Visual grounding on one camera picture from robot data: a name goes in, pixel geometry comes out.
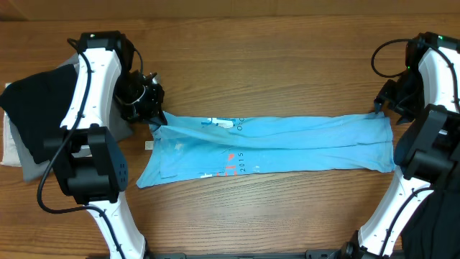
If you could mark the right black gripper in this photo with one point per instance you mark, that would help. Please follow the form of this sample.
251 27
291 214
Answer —
387 96

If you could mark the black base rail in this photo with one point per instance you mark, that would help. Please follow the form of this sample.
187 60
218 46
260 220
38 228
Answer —
309 254

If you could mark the black folded garment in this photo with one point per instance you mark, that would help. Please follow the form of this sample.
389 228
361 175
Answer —
37 105

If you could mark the white folded garment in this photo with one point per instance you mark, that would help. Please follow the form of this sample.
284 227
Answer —
10 154

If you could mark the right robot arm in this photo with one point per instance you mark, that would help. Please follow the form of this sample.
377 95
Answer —
434 60

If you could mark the light blue printed t-shirt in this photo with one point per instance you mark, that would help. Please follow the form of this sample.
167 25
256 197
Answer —
190 148

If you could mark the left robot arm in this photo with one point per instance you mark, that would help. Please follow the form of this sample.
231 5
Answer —
86 159

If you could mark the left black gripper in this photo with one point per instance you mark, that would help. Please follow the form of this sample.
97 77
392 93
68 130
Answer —
149 111

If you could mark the black garment at right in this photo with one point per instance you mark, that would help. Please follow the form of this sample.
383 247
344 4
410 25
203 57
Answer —
429 151

